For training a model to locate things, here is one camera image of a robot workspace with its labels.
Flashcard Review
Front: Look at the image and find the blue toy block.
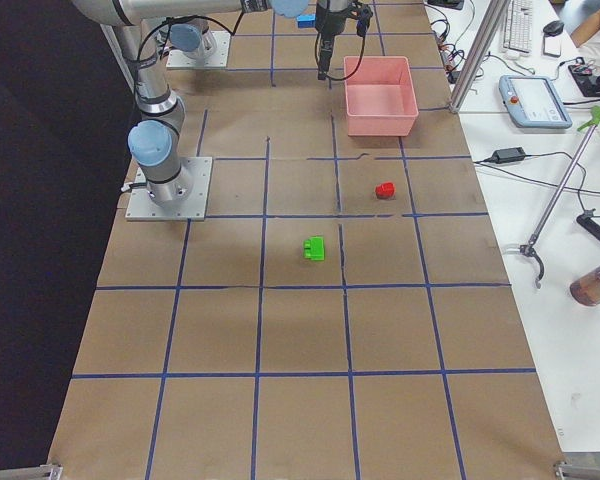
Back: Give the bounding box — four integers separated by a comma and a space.
296, 14, 316, 29

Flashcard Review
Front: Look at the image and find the red toy block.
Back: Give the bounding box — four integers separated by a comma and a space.
374, 182, 396, 200

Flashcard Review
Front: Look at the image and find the green toy block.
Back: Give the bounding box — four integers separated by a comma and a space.
303, 236, 325, 261

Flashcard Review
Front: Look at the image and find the person forearm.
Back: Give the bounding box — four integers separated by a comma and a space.
571, 10, 600, 47

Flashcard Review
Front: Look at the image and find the pink plastic box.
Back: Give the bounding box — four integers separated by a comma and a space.
344, 56, 419, 137

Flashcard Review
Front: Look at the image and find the white keyboard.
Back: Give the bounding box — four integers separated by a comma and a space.
500, 0, 534, 55

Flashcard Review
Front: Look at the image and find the black power adapter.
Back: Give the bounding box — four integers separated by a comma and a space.
492, 147, 527, 164

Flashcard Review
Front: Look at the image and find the robot teach pendant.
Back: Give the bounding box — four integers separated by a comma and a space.
498, 75, 572, 130

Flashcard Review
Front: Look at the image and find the black computer mouse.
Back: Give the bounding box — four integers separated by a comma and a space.
543, 20, 564, 37

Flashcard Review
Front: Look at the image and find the long reach grabber tool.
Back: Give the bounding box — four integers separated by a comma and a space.
519, 106, 600, 289

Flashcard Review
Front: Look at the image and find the brown translucent bottle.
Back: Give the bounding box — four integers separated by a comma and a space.
570, 266, 600, 306

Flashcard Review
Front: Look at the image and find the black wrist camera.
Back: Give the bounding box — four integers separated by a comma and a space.
356, 3, 373, 38

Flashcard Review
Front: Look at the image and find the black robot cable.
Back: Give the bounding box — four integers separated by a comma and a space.
129, 9, 246, 101

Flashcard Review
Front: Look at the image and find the aluminium frame post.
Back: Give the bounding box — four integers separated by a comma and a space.
448, 0, 509, 113

